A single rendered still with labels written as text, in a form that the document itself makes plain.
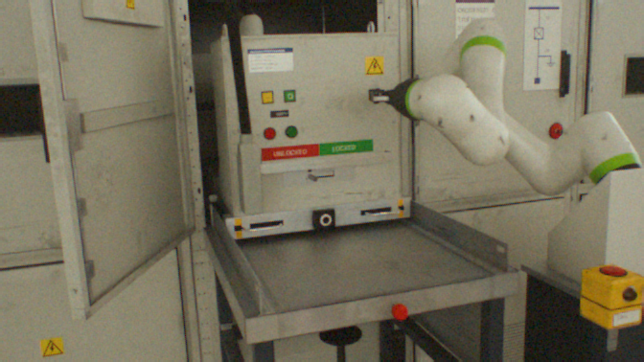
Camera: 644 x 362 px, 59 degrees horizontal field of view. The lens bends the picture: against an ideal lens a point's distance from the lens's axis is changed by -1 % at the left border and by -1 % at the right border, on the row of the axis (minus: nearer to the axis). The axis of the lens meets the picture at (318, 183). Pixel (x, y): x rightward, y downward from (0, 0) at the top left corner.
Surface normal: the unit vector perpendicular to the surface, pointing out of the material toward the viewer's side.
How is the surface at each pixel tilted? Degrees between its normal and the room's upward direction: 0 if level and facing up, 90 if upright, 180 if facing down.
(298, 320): 90
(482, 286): 90
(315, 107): 90
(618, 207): 90
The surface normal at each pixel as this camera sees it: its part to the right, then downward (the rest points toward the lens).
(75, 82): 0.99, -0.01
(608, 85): 0.30, 0.18
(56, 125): -0.14, 0.21
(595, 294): -0.95, 0.10
